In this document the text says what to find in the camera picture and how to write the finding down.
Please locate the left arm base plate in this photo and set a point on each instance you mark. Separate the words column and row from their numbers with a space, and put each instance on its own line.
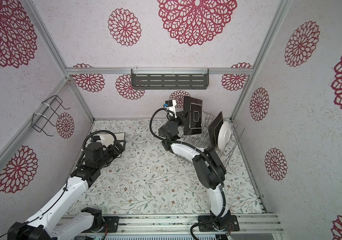
column 111, row 223

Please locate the white square plate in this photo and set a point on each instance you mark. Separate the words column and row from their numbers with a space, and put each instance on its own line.
column 108, row 139

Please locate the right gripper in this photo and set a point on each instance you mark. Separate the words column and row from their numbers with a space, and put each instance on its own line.
column 182, row 118

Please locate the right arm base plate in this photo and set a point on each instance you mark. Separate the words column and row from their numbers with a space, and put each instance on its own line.
column 226, row 224

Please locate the large black square plate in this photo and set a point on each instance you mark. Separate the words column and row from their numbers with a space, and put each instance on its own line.
column 194, row 108

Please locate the white round plate front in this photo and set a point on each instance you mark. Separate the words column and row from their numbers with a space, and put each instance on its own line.
column 224, row 135

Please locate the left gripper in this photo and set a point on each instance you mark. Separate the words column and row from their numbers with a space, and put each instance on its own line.
column 116, row 152

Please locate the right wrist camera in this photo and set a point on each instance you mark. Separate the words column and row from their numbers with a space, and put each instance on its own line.
column 170, row 108

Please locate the wire dish rack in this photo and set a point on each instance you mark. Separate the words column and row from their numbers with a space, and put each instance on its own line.
column 203, row 140

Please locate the black wire wall basket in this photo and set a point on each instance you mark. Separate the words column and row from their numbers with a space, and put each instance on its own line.
column 40, row 120

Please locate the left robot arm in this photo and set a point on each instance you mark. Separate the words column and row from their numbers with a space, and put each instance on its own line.
column 43, row 225

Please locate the black plate with gold rim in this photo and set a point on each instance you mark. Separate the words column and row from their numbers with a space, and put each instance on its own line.
column 214, row 129

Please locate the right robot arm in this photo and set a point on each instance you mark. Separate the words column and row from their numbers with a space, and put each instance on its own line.
column 209, row 168

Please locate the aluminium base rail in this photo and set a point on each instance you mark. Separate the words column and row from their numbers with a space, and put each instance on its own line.
column 182, row 224

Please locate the grey wall shelf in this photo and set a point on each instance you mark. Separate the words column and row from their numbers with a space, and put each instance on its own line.
column 170, row 80

